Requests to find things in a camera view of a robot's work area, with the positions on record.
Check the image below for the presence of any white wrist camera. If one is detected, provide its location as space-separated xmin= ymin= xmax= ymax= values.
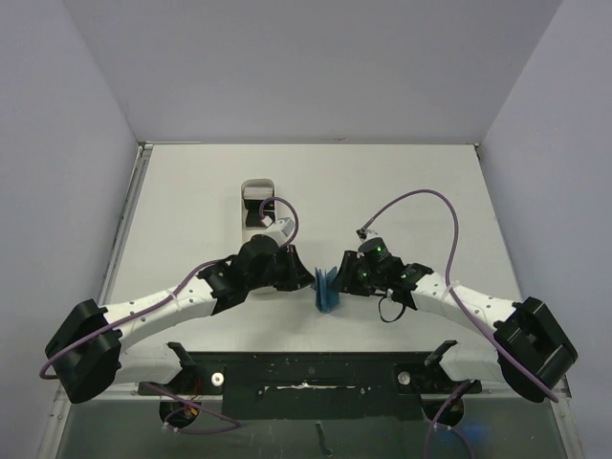
xmin=261 ymin=216 xmax=295 ymax=245
xmin=356 ymin=228 xmax=378 ymax=242

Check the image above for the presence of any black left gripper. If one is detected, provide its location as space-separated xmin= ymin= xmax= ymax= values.
xmin=247 ymin=244 xmax=315 ymax=292

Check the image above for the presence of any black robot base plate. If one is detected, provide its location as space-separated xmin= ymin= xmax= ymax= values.
xmin=138 ymin=351 xmax=481 ymax=435

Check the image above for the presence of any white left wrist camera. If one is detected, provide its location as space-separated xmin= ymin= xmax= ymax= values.
xmin=261 ymin=216 xmax=295 ymax=245

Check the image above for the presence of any white card tray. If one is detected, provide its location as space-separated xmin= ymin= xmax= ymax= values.
xmin=240 ymin=178 xmax=282 ymax=245

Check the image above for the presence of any short black cable loop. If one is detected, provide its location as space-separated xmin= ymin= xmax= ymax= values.
xmin=378 ymin=291 xmax=407 ymax=323

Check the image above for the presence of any black credit card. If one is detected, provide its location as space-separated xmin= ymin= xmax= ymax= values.
xmin=244 ymin=199 xmax=276 ymax=229

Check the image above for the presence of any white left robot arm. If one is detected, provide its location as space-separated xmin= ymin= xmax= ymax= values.
xmin=39 ymin=235 xmax=314 ymax=404

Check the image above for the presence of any aluminium frame rail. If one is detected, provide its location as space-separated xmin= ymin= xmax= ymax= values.
xmin=54 ymin=383 xmax=142 ymax=403

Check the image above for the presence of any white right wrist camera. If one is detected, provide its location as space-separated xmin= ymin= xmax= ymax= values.
xmin=356 ymin=228 xmax=378 ymax=242

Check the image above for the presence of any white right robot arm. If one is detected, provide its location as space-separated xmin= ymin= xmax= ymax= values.
xmin=334 ymin=237 xmax=578 ymax=403

